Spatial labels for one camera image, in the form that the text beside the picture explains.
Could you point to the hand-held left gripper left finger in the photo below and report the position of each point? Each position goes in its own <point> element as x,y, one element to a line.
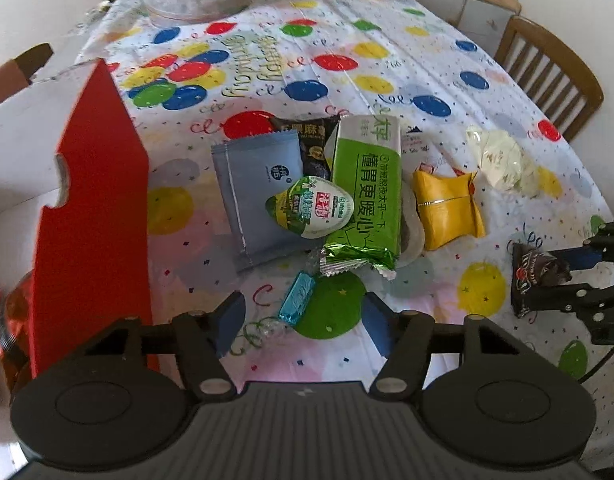
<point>232,322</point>

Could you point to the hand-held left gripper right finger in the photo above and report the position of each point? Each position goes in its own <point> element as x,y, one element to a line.
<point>379,325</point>

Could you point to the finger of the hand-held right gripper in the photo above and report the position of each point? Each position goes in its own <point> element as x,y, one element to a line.
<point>582,257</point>
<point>562,296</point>

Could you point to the dark triangular snack packet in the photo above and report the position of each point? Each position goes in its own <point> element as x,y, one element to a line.
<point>529,270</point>

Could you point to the teal candy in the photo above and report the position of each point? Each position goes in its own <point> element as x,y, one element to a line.
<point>297,297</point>

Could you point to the cream pastry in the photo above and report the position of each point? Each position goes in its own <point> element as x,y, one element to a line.
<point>497,160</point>

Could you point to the yellow snack packet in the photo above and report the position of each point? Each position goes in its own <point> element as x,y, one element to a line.
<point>444,210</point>

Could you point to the green lidded jelly cup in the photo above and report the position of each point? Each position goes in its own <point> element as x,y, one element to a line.
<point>312,207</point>

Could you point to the light blue snack packet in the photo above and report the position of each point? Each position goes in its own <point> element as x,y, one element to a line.
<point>257,185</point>

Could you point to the green cracker packet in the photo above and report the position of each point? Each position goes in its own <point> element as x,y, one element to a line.
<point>367,185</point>

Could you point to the red and white cardboard box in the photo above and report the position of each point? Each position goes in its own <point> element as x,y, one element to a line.
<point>92,210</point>

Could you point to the white and blue snack packet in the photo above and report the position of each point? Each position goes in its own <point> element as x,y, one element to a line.
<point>417,147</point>

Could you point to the wooden slatted chair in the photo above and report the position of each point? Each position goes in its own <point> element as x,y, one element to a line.
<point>582,85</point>

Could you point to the black snack packet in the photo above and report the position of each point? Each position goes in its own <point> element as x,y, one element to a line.
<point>314,152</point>

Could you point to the red foil snack bag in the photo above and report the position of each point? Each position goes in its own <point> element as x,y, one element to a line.
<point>17,310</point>

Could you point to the balloon print tablecloth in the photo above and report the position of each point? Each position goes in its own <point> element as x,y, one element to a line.
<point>337,75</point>

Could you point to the white cabinet with wooden top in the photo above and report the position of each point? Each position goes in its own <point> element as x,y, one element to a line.
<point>467,10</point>

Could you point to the pink cloth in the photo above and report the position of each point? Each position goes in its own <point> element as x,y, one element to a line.
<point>4,85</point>

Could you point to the dark wooden chair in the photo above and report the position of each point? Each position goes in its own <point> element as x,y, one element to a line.
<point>37,55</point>

